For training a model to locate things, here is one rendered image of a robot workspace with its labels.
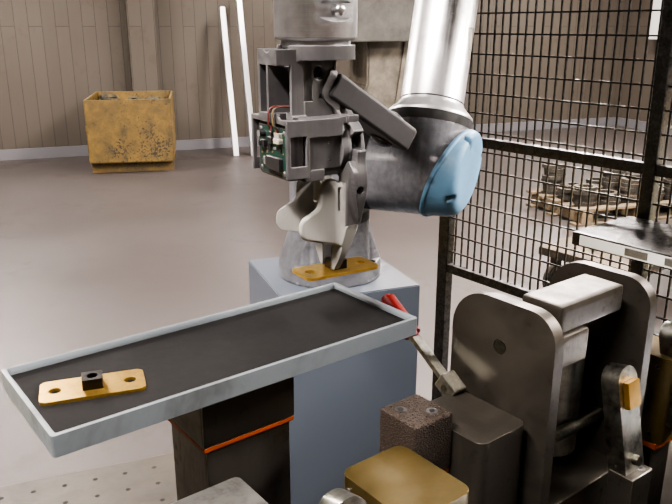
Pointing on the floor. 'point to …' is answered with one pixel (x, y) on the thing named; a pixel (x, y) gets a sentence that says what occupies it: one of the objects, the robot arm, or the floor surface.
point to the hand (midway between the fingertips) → (336, 252)
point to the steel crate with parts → (130, 131)
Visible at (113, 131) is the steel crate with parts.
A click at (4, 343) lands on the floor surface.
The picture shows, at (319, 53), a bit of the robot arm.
